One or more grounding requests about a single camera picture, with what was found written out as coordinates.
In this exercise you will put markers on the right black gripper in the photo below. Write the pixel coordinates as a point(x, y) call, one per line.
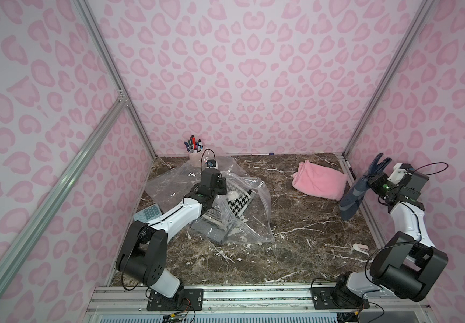
point(376, 180)

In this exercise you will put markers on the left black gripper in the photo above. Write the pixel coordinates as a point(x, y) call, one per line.
point(219, 190)

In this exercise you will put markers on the black white houndstooth knit blanket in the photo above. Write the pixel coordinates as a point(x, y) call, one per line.
point(226, 209)

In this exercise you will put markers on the clear plastic vacuum bag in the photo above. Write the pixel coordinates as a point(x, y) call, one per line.
point(168, 190)

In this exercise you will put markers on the navy plaid blanket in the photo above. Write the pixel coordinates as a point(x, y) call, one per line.
point(351, 201)

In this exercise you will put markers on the pink fluffy blanket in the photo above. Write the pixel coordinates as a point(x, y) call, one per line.
point(319, 181)

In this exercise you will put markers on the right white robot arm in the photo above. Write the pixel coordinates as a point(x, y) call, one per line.
point(409, 264)

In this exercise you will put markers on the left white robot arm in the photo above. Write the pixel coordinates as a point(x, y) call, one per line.
point(144, 249)

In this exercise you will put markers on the pink pen cup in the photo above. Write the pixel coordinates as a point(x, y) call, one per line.
point(195, 158)

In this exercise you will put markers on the red marker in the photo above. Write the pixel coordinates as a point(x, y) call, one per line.
point(193, 144)

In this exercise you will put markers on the small white pink clip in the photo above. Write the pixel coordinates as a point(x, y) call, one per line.
point(361, 249)

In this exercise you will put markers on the light blue calculator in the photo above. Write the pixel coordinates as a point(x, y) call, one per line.
point(148, 214)

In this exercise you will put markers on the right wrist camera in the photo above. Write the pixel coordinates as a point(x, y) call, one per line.
point(399, 171)

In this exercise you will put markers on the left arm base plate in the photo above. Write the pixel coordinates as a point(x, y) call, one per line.
point(191, 298)

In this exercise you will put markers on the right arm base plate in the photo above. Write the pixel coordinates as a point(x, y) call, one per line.
point(331, 298)

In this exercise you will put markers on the aluminium front rail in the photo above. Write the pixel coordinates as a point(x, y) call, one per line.
point(252, 303)

